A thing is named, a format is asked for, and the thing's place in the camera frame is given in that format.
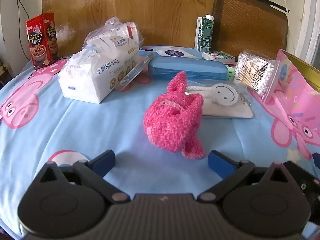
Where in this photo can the small green item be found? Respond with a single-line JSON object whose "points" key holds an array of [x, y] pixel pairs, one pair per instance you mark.
{"points": [[231, 73]]}

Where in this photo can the wooden headboard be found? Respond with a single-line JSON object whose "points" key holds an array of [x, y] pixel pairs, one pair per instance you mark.
{"points": [[162, 10]]}

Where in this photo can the pink cardboard biscuit box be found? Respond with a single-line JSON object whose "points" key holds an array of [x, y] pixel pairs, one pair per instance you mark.
{"points": [[300, 105]]}

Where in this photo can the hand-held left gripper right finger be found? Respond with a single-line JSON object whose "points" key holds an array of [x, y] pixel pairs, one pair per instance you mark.
{"points": [[217, 162]]}

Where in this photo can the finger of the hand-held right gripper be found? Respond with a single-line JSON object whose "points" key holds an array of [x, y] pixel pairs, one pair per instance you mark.
{"points": [[306, 177]]}

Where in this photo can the narrow clear plastic package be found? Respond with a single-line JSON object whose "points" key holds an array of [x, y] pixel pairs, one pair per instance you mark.
{"points": [[135, 71]]}

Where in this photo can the red snack box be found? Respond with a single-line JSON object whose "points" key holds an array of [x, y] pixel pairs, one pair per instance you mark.
{"points": [[40, 45]]}

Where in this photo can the blue printed blanket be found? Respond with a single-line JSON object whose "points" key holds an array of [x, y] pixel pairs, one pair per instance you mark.
{"points": [[75, 130]]}

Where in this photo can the green and white carton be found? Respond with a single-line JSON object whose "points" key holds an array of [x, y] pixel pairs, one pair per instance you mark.
{"points": [[205, 32]]}

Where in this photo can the long black tape strip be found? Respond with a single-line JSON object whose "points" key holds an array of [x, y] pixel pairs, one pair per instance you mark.
{"points": [[272, 5]]}

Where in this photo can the white tissue pack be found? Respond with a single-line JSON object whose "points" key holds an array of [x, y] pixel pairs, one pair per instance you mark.
{"points": [[85, 80]]}

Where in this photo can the small patterned box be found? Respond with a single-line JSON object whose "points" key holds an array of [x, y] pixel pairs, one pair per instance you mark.
{"points": [[217, 55]]}

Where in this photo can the plastic bag of tissues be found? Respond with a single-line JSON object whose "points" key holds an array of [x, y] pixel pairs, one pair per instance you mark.
{"points": [[112, 33]]}

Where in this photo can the pink knitted fish toy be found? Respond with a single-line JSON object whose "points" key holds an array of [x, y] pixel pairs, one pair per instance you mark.
{"points": [[170, 125]]}

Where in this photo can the white framed glass door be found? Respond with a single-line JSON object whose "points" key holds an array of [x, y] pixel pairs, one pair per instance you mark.
{"points": [[307, 30]]}

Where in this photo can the bag of cotton swabs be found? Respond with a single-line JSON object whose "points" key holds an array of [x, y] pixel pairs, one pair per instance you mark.
{"points": [[255, 72]]}

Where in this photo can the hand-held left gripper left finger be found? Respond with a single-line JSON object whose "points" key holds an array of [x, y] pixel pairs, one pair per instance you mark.
{"points": [[105, 162]]}

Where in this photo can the blue pencil case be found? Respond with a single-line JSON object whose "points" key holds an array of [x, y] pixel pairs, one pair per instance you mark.
{"points": [[190, 67]]}

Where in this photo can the brown woven chair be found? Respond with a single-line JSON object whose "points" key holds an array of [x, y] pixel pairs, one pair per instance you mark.
{"points": [[250, 25]]}

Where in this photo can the white wet wipes pack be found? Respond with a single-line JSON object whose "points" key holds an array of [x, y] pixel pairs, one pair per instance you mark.
{"points": [[175, 52]]}

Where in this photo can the clear plastic hook package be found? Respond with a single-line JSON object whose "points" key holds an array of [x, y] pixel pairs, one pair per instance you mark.
{"points": [[225, 95]]}

